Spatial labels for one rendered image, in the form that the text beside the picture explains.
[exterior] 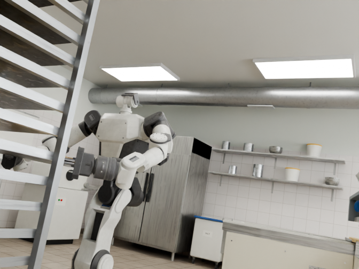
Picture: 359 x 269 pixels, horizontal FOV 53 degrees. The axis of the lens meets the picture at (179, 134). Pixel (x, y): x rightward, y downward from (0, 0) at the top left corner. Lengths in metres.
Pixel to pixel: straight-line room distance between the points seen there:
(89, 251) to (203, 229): 4.30
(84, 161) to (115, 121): 0.57
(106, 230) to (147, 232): 4.39
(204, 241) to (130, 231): 1.31
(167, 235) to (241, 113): 2.61
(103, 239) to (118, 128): 0.56
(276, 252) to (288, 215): 4.17
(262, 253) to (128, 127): 1.04
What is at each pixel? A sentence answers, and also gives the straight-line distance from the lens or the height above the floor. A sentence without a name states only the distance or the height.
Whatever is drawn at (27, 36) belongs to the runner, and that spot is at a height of 1.41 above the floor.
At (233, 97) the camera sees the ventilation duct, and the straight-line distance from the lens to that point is 5.84.
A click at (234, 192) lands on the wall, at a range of 6.61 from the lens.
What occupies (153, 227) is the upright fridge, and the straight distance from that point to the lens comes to 6.22.
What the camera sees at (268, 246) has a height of 0.80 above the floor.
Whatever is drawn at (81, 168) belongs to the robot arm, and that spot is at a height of 1.03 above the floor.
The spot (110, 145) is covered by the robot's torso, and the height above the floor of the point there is 1.19.
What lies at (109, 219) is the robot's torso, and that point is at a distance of 1.87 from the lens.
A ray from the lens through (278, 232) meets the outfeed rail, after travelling 2.21.
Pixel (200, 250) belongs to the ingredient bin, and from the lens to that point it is 6.11.
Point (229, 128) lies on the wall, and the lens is 6.86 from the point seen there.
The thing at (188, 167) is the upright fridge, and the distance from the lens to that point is 6.03.
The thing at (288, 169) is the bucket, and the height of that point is 1.74.
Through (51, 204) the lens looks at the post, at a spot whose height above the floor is 0.89.
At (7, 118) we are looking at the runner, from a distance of 1.24.
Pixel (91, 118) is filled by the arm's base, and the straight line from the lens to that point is 2.09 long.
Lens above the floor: 0.97
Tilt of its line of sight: 10 degrees up
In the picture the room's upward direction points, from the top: 9 degrees clockwise
